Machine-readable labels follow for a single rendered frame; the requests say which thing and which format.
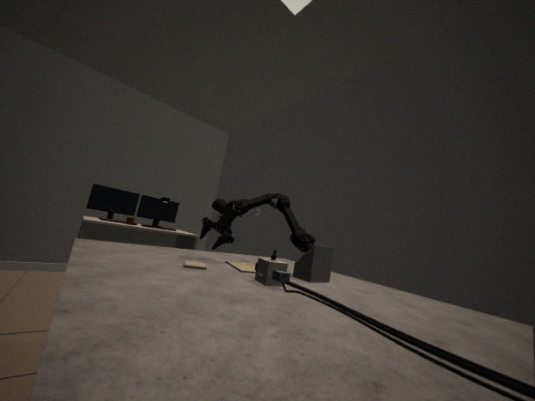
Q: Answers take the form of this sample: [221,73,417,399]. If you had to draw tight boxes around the black cables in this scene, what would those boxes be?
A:
[272,270,535,401]

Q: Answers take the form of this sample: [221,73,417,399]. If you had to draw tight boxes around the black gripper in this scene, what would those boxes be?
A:
[200,215,234,250]

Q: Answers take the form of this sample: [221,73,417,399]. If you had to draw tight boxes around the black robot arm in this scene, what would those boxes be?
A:
[212,193,316,253]

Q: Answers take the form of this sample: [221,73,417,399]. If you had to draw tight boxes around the tan square block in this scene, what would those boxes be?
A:
[183,261,207,270]

